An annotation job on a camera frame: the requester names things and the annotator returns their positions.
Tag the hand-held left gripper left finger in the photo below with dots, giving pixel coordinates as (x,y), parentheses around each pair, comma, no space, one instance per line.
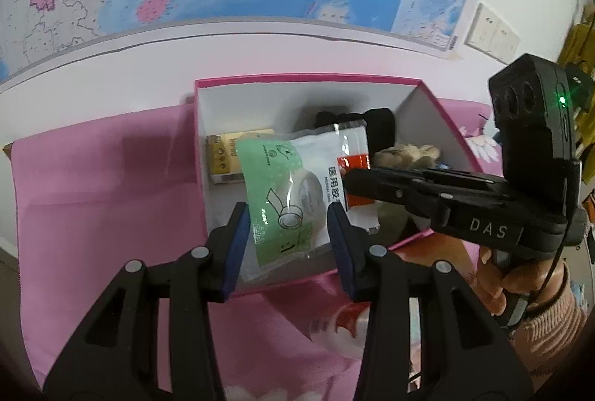
(238,252)

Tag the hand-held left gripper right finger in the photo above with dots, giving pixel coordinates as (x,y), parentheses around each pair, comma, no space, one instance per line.
(341,261)

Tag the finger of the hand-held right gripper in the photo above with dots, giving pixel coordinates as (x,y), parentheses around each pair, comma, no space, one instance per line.
(395,189)

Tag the beige plush toy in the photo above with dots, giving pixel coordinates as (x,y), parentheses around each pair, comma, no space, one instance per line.
(409,155)

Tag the green and white tape packet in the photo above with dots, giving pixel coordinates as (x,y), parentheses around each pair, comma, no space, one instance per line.
(279,196)

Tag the yellow box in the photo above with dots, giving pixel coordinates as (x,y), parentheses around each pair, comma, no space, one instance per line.
(223,155)

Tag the pink cardboard box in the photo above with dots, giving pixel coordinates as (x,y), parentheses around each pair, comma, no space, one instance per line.
(325,103)

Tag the person's right forearm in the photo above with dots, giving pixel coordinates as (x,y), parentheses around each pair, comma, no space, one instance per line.
(548,336)

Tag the person's right hand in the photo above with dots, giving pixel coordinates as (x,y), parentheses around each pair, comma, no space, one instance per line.
(539,282)

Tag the green plush toy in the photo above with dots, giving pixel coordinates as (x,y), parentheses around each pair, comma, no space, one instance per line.
(395,220)

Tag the black fabric item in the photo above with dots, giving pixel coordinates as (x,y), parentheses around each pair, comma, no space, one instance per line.
(379,122)

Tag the yellow garment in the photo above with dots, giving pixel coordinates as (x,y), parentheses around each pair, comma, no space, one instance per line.
(581,52)

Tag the pink blanket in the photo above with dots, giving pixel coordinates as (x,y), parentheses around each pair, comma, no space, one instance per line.
(116,220)

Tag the brown cardboard piece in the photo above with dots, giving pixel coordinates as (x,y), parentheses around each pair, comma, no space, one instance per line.
(8,150)

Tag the white wall socket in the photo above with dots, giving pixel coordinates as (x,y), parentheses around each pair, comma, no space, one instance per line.
(482,27)
(506,39)

